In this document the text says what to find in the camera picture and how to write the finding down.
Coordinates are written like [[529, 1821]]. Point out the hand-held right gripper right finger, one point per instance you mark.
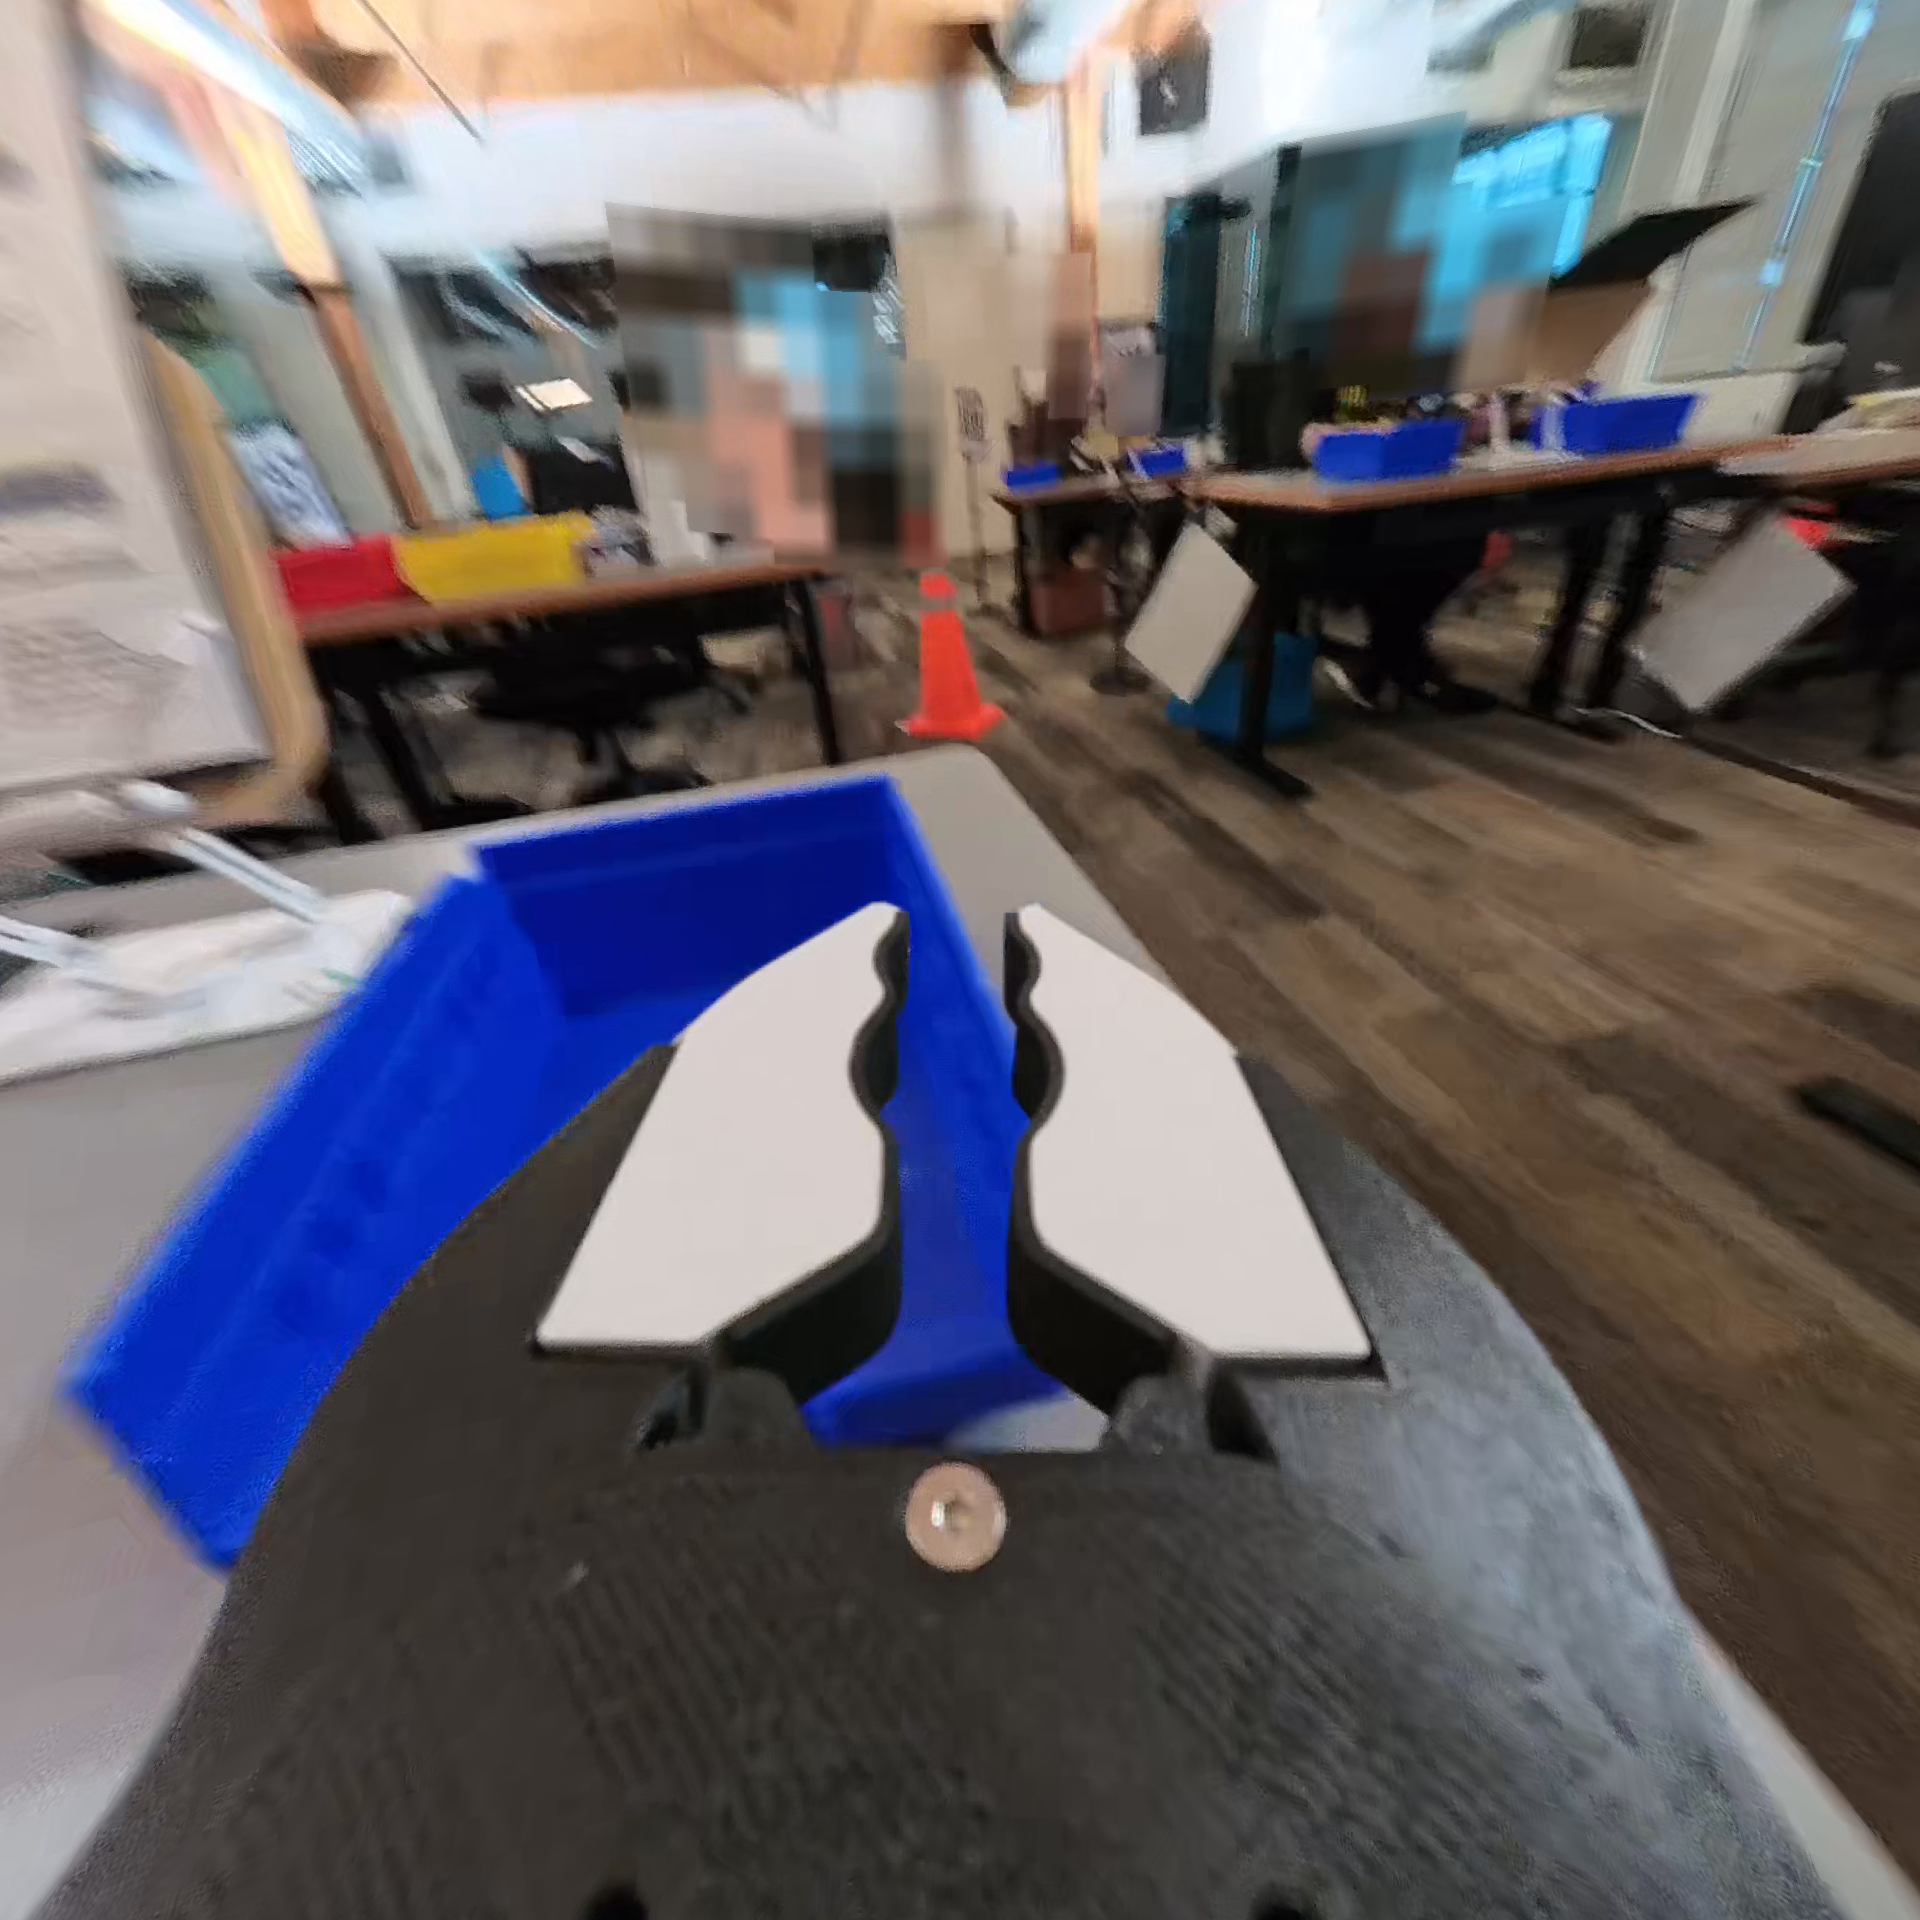
[[1185, 1199]]

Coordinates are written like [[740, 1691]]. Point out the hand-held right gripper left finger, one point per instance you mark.
[[736, 1187]]

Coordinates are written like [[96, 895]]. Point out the blue plastic bin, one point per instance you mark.
[[1155, 462], [1290, 691], [1389, 451], [1622, 423], [302, 1199]]

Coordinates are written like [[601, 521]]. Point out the grey desk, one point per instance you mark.
[[88, 1199]]

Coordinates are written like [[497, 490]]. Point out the black office chair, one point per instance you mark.
[[599, 691]]

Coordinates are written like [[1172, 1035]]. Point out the orange traffic cone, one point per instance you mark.
[[948, 675]]

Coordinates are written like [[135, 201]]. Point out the grey leaning panel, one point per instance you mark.
[[1742, 616], [1192, 608]]

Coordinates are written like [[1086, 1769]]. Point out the wood-edged background table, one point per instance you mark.
[[599, 589]]

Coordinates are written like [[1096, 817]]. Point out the yellow storage bin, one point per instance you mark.
[[494, 558]]

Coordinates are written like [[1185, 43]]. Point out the wooden document stand white base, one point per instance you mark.
[[268, 675]]

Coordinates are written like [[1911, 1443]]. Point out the red storage bin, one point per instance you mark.
[[336, 574]]

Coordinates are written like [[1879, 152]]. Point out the printed instruction sheet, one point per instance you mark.
[[88, 523]]

